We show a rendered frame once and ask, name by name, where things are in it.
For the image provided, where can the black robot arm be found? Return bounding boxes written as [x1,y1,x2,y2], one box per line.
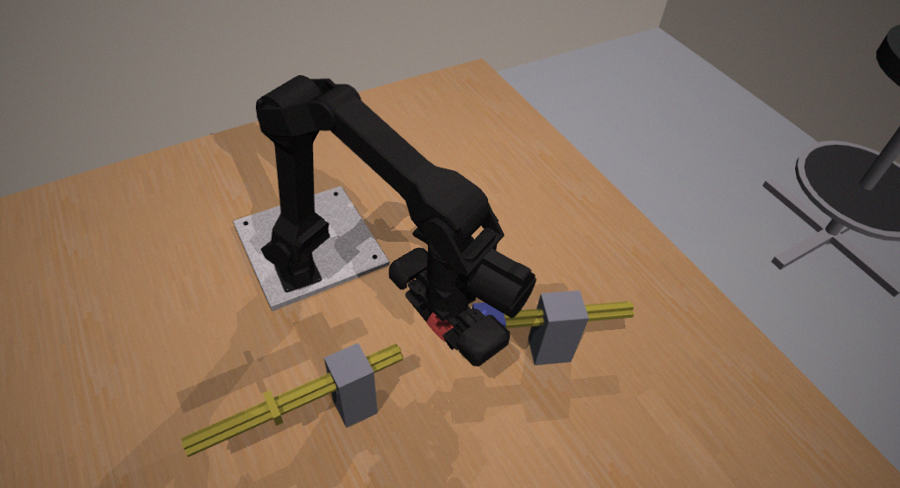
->
[256,75,536,319]

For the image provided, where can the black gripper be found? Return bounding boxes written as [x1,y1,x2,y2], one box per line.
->
[388,247,510,366]

